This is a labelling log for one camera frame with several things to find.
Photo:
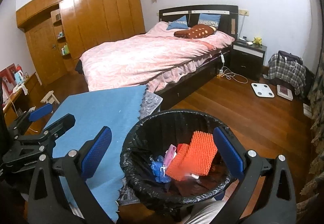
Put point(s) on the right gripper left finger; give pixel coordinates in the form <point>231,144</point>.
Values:
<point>93,151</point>

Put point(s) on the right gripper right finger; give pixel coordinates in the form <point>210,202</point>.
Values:
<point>231,151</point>

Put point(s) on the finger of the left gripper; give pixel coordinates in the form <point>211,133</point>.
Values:
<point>47,136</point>
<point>39,112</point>

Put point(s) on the orange bristly mat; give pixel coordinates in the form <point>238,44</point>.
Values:
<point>193,159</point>

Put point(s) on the blue plastic bag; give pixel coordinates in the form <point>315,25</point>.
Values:
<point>159,170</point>

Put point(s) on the pink sock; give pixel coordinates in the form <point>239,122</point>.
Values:
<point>169,155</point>

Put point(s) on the black lined trash bin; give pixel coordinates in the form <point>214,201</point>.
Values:
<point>152,137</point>

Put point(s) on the wooden side desk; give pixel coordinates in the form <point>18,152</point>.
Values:
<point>19,102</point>

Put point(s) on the small white stool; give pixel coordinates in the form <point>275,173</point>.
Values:
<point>50,98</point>

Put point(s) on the light blue kettle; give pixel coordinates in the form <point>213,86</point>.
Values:
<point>19,77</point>

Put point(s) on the red gift bag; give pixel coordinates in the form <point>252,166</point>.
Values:
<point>8,78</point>

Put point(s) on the white bathroom scale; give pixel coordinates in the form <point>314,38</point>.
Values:
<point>262,90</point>

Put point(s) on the small red white scale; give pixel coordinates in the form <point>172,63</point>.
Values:
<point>284,92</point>

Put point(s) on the wooden wardrobe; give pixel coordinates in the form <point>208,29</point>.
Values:
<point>58,32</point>

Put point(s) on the patterned curtain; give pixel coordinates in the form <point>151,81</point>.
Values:
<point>312,188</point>

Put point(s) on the black white nightstand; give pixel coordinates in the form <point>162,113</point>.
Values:
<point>247,60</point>

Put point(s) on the plaid shirt on chair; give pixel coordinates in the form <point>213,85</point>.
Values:
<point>288,68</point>

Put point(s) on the yellow plush toy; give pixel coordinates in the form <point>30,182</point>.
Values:
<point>257,41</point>

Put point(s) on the bed with pink duvet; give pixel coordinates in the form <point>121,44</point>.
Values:
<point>156,59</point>

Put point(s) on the brown dotted pillow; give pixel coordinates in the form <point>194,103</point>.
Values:
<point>196,32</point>

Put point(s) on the dark wooden headboard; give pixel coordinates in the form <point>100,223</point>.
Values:
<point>227,14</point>

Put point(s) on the right blue pillow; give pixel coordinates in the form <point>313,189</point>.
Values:
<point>209,19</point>

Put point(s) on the blue pillow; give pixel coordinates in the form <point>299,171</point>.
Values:
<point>180,23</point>
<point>209,19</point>

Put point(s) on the left blue pillow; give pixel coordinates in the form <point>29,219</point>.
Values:
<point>180,23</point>

